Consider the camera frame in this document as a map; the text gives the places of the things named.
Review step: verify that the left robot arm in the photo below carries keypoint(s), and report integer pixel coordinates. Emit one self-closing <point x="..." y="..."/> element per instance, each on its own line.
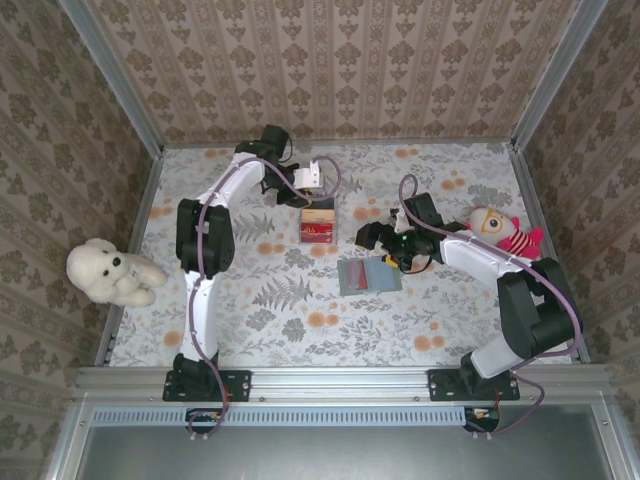
<point x="220" y="240"/>

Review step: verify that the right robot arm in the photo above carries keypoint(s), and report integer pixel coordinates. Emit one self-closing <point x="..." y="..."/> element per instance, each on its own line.
<point x="540" y="315"/>

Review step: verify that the red card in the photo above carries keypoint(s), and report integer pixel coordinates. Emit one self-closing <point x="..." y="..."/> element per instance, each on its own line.
<point x="317" y="233"/>
<point x="352" y="277"/>

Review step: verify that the beige card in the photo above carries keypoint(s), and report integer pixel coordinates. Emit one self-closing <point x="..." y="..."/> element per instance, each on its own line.
<point x="317" y="216"/>

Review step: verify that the floral table cover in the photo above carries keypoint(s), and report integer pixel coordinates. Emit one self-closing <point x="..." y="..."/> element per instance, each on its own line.
<point x="400" y="325"/>

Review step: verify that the white and pink fish plush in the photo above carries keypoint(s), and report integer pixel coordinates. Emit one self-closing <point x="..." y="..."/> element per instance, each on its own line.
<point x="487" y="225"/>

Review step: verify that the black connector box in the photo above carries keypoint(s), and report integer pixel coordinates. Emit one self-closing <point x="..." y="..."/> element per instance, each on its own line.
<point x="205" y="417"/>
<point x="482" y="417"/>

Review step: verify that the grey metal panel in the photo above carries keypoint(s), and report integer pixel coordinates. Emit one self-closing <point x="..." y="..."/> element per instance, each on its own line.
<point x="350" y="455"/>

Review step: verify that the white teddy bear plush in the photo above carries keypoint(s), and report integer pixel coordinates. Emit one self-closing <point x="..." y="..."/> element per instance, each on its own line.
<point x="100" y="270"/>

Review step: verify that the aluminium back rail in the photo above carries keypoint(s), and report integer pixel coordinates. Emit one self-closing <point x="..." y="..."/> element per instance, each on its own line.
<point x="375" y="145"/>

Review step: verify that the aluminium front rail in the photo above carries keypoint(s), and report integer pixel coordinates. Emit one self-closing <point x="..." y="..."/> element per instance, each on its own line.
<point x="340" y="377"/>

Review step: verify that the aluminium side rail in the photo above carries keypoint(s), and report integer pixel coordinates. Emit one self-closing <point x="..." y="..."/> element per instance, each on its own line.
<point x="140" y="225"/>
<point x="540" y="200"/>

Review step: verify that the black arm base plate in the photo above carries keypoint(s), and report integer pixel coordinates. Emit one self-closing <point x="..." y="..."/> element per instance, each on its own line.
<point x="240" y="385"/>
<point x="442" y="385"/>

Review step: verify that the aluminium corner post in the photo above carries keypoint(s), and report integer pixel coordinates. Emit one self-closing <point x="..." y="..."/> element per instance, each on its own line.
<point x="115" y="75"/>
<point x="560" y="75"/>

